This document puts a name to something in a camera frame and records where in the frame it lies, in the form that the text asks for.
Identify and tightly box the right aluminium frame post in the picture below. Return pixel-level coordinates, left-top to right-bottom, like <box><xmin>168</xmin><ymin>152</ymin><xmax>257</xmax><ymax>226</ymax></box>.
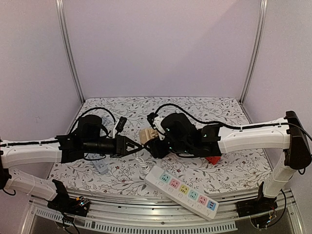
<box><xmin>239</xmin><ymin>0</ymin><xmax>268</xmax><ymax>105</ymax></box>

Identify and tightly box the floral table mat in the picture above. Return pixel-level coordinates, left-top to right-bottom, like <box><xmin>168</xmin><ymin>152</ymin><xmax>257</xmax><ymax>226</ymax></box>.
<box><xmin>49</xmin><ymin>97</ymin><xmax>271</xmax><ymax>196</ymax></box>

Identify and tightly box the left aluminium frame post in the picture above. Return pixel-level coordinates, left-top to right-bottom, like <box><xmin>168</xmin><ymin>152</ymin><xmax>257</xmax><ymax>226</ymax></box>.
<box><xmin>55</xmin><ymin>0</ymin><xmax>85</xmax><ymax>103</ymax></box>

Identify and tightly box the white colourful power strip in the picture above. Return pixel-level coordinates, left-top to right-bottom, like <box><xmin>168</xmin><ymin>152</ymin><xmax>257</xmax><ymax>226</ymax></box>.
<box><xmin>144</xmin><ymin>166</ymin><xmax>219</xmax><ymax>220</ymax></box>

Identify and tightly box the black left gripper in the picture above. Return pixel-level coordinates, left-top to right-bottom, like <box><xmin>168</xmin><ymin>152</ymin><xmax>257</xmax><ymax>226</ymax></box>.
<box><xmin>83</xmin><ymin>134</ymin><xmax>142</xmax><ymax>158</ymax></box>

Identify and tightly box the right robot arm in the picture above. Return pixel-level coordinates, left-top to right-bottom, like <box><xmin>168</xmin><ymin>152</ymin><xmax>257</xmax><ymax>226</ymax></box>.
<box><xmin>147</xmin><ymin>110</ymin><xmax>312</xmax><ymax>217</ymax></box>

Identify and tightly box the red cube socket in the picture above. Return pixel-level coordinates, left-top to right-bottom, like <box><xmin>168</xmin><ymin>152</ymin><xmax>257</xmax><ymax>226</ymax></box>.
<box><xmin>205</xmin><ymin>156</ymin><xmax>221</xmax><ymax>165</ymax></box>

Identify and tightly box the aluminium frame post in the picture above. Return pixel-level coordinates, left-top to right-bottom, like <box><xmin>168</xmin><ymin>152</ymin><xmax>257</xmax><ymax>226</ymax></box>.
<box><xmin>239</xmin><ymin>0</ymin><xmax>268</xmax><ymax>105</ymax></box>
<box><xmin>55</xmin><ymin>0</ymin><xmax>85</xmax><ymax>103</ymax></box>

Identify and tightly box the grey-blue power strip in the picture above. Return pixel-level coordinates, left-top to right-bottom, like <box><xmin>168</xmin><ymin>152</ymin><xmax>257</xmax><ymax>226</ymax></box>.
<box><xmin>89</xmin><ymin>154</ymin><xmax>109</xmax><ymax>175</ymax></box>

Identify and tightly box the beige cube socket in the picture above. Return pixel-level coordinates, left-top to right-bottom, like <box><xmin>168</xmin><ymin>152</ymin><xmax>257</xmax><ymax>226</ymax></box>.
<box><xmin>139</xmin><ymin>128</ymin><xmax>158</xmax><ymax>145</ymax></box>

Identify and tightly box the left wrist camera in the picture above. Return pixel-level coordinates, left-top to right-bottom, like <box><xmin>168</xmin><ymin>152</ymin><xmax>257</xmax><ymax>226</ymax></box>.
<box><xmin>111</xmin><ymin>117</ymin><xmax>127</xmax><ymax>138</ymax></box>

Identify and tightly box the white power strip plug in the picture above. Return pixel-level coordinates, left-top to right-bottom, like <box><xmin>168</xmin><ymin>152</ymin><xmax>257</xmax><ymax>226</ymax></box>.
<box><xmin>135</xmin><ymin>156</ymin><xmax>151</xmax><ymax>175</ymax></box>

